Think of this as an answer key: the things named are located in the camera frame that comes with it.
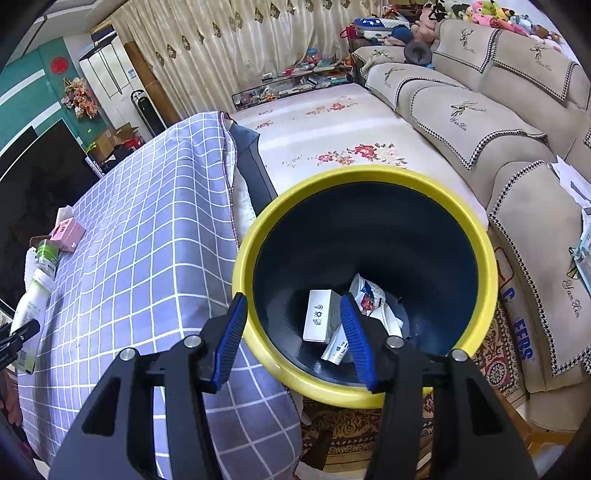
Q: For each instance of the dark blue hat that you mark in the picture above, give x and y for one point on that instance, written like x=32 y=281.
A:
x=418 y=53

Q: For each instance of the white floral mat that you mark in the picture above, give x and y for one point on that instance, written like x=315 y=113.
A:
x=346 y=124

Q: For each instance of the pile of bags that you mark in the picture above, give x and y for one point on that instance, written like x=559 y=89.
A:
x=378 y=27

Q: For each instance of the white papers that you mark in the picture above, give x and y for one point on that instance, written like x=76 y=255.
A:
x=572 y=180

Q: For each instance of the red round wall sticker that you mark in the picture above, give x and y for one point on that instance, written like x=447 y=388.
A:
x=59 y=64

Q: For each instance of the black tower fan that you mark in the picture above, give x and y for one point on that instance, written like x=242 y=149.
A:
x=150 y=115

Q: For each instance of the yellow rimmed dark bin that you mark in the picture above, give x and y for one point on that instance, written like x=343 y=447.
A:
x=369 y=230

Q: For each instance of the large black television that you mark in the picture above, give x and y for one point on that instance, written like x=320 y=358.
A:
x=41 y=175

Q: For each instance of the white wrapper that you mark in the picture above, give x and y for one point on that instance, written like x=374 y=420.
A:
x=390 y=321

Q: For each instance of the open cardboard boxes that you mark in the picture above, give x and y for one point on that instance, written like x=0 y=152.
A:
x=115 y=138

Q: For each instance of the white tissue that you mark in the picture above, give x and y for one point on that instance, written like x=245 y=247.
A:
x=65 y=213

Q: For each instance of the blue white tube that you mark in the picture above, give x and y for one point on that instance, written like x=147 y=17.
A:
x=337 y=346

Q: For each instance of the row of plush toys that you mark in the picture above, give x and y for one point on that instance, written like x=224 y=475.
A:
x=489 y=18

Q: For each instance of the white barcode medicine box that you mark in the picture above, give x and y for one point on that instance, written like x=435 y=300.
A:
x=321 y=314

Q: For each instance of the white green plastic bag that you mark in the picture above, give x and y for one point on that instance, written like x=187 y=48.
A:
x=582 y=254

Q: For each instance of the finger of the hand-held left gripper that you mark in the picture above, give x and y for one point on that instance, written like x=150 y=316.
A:
x=25 y=330

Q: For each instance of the beige embroidered curtain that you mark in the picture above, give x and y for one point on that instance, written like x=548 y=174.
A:
x=207 y=55

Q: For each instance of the cluttered glass coffee table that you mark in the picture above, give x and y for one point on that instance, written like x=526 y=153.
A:
x=295 y=85

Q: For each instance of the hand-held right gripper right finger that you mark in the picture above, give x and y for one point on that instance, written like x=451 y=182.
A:
x=358 y=341

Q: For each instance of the black flat screen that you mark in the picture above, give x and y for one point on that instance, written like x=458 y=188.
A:
x=16 y=143

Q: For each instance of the beige sofa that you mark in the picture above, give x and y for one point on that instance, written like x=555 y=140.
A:
x=461 y=129

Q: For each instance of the artificial flower bunch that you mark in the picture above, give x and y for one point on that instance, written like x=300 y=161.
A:
x=81 y=97

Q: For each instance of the small labelled plastic bottle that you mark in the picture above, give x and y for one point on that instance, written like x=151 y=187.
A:
x=47 y=258

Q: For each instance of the dark box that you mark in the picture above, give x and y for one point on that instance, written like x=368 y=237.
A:
x=104 y=34

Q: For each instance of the white green printed container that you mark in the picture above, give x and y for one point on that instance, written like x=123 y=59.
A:
x=32 y=314

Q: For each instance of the patterned brown rug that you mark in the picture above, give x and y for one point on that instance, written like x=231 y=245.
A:
x=489 y=369

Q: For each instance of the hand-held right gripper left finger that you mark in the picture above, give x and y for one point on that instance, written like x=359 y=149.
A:
x=228 y=341

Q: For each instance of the white standing air conditioner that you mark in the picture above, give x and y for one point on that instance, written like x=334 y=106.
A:
x=111 y=78

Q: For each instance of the dark blue cloth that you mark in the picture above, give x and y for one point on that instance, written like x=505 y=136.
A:
x=254 y=161

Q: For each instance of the pink carton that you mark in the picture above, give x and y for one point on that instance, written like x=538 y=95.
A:
x=67 y=235

